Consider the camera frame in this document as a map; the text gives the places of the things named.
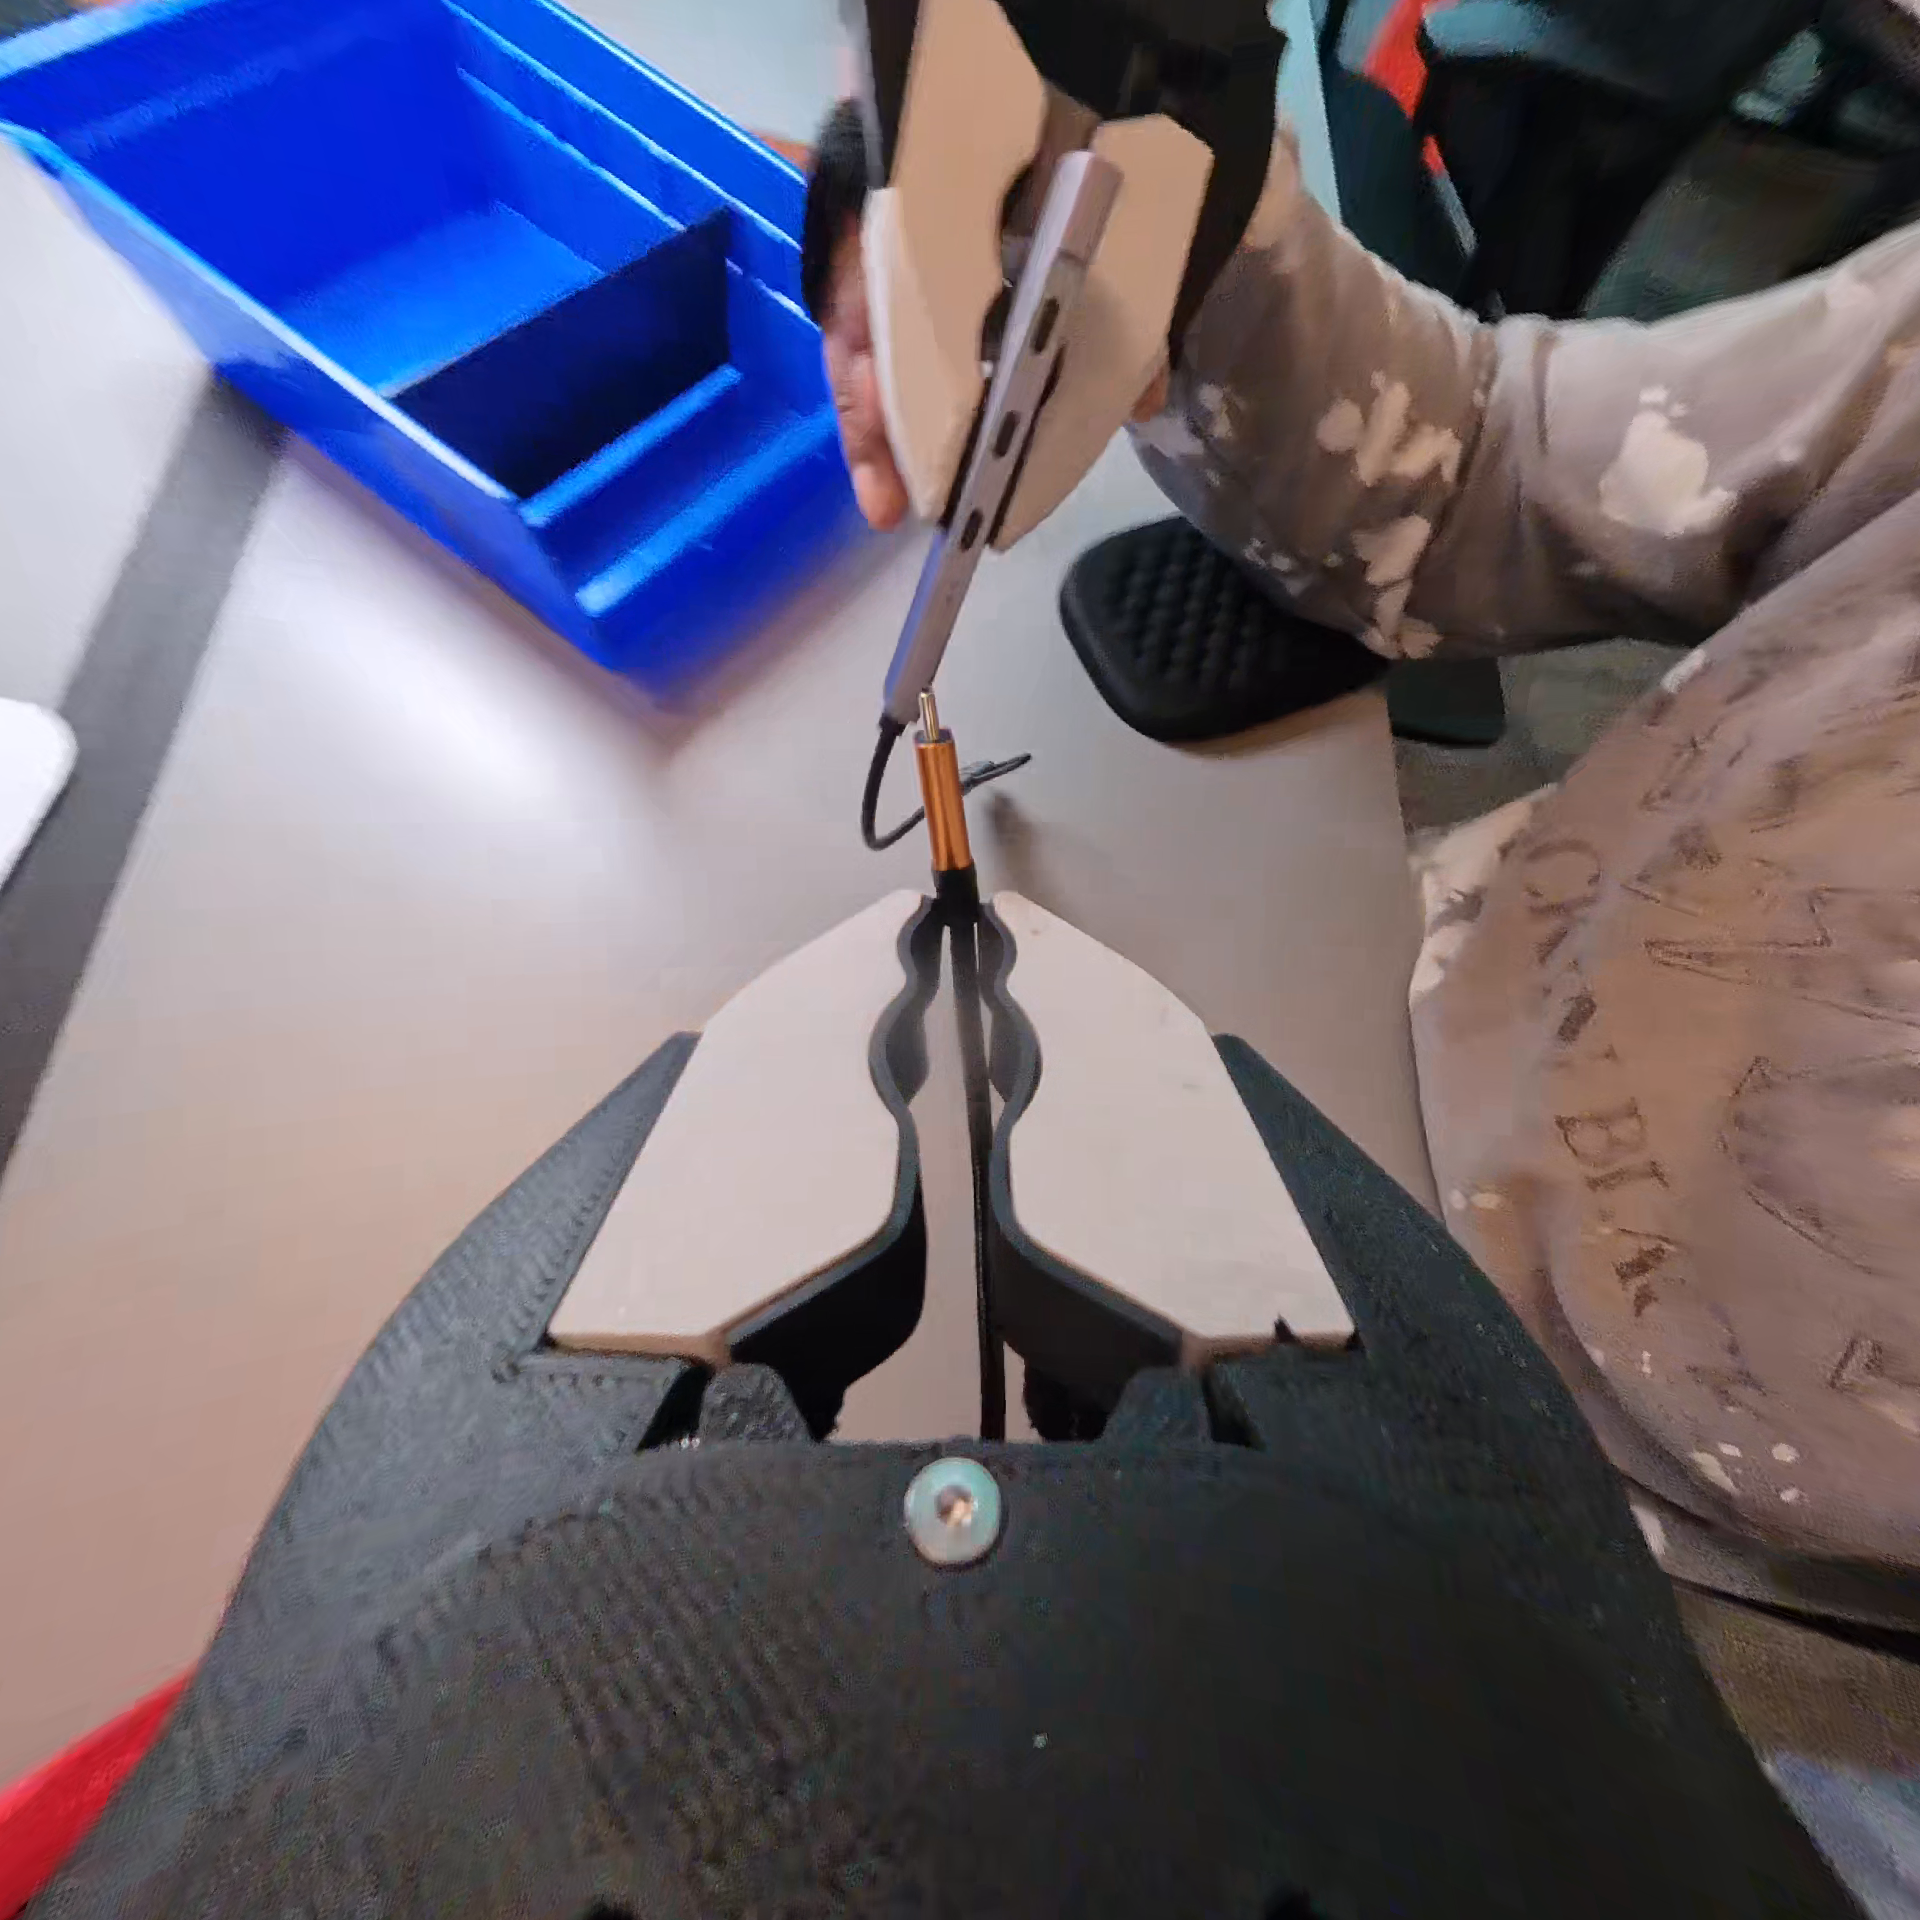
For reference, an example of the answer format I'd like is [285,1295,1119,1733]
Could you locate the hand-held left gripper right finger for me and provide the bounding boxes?
[988,891,1356,1364]

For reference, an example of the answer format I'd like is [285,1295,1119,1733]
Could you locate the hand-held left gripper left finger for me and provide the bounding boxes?
[546,887,927,1361]

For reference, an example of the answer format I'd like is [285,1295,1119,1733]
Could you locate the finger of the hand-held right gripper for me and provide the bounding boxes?
[861,0,1097,520]
[993,113,1217,552]

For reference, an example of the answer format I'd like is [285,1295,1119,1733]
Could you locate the grey usb hub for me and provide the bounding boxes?
[877,151,1126,718]

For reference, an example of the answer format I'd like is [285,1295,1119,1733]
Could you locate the black hub cable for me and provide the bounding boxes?
[860,717,1038,853]

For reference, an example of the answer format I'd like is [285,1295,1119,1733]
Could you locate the black cable with orange plug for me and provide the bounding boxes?
[912,686,1009,1445]

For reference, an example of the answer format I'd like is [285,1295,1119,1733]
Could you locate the person's right hand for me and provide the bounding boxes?
[813,102,915,529]

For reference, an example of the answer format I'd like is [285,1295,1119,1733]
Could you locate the orange traffic cone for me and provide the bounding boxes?
[1372,0,1455,182]

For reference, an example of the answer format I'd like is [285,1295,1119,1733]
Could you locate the black padded chair armrest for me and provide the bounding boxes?
[1058,517,1504,748]

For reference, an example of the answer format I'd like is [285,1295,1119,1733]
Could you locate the black mesh office chair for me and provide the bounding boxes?
[1311,0,1920,325]

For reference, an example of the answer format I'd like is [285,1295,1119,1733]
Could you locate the blue plastic bin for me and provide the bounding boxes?
[0,0,877,707]

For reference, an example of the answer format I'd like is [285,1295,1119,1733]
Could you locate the person's grey patterned sweatshirt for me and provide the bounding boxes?
[1409,495,1920,1637]

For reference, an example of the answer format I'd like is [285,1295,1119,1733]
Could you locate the white rounded plate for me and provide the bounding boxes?
[0,697,80,890]

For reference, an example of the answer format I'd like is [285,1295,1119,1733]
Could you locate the red object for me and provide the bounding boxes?
[0,1672,193,1914]

